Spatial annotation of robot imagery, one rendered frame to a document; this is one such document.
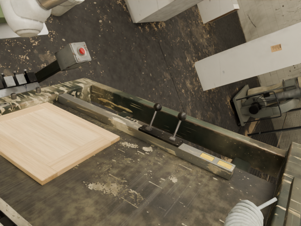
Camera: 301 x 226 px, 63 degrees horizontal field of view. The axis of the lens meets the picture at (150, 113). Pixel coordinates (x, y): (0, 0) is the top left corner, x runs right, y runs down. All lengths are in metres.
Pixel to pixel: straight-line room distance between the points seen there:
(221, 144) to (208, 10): 5.00
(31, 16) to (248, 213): 1.16
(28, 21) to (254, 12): 8.18
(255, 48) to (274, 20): 4.42
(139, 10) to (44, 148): 2.88
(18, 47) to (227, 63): 3.42
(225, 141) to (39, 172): 0.78
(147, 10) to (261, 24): 5.92
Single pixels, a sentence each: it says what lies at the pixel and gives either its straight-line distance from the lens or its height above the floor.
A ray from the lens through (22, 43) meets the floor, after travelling 2.52.
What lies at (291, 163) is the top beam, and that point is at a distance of 1.01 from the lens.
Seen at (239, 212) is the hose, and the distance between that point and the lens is 0.55.
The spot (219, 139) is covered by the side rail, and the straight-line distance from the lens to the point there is 1.18.
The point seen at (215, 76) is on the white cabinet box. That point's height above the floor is 0.32.
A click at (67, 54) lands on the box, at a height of 0.88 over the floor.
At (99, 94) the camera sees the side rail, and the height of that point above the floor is 0.94.
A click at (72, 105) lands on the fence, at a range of 1.33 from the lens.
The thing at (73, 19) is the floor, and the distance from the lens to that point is 2.97.
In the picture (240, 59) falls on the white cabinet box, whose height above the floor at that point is 0.85.
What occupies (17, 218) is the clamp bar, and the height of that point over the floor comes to 1.43.
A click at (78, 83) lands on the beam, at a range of 1.56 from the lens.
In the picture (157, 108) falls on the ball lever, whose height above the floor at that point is 1.45.
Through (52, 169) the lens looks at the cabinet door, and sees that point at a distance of 0.89.
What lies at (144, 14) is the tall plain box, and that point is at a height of 0.24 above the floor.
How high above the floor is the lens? 2.06
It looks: 38 degrees down
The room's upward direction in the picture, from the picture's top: 75 degrees clockwise
